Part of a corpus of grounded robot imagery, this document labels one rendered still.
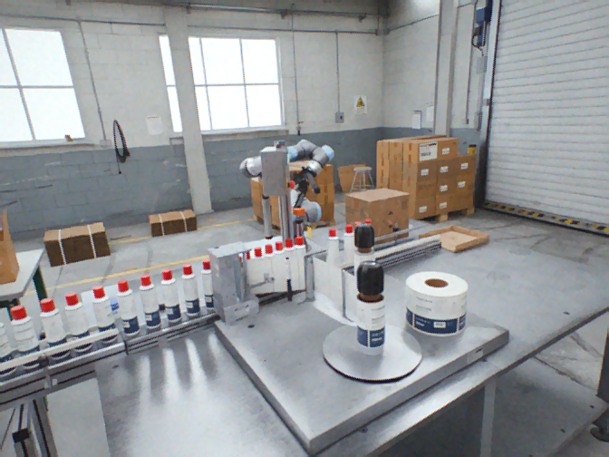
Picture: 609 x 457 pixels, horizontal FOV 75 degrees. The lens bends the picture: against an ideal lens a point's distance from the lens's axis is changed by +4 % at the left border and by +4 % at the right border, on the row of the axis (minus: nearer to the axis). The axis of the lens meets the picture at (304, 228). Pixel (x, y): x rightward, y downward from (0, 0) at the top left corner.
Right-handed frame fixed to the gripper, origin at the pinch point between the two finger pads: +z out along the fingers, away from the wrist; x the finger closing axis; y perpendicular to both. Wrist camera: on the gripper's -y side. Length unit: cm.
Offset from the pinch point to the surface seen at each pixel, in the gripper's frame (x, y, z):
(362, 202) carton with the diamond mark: -35.5, -13.4, -32.5
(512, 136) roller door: -323, 23, -339
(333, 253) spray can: -9.3, -32.3, 7.7
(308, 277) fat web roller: 14, -42, 26
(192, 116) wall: -240, 439, -106
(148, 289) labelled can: 43, -10, 68
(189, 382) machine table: 39, -45, 78
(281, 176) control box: 31.6, -11.6, 1.4
